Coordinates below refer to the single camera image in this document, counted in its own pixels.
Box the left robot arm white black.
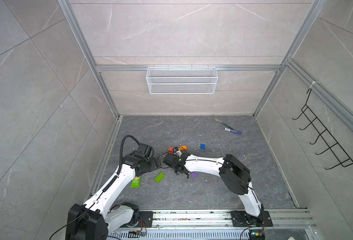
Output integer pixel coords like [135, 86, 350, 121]
[65, 144, 156, 240]

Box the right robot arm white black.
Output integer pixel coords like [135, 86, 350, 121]
[163, 153, 264, 226]

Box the yellow-orange wood block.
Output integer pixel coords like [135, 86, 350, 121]
[178, 146, 187, 151]

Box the green rectangular block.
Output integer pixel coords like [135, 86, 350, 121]
[155, 173, 165, 183]

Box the green snack wrapper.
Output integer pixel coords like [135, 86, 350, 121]
[130, 177, 141, 188]

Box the blue marker pen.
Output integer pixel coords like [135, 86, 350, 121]
[224, 128, 242, 135]

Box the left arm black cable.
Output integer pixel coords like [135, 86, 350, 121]
[118, 134, 141, 176]

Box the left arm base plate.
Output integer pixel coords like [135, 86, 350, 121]
[126, 211, 154, 228]

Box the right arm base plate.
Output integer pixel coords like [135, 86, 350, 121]
[230, 211, 273, 227]

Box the white wire mesh basket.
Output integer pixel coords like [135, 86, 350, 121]
[146, 67, 218, 95]

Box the black wire hook rack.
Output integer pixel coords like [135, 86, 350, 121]
[292, 89, 353, 170]

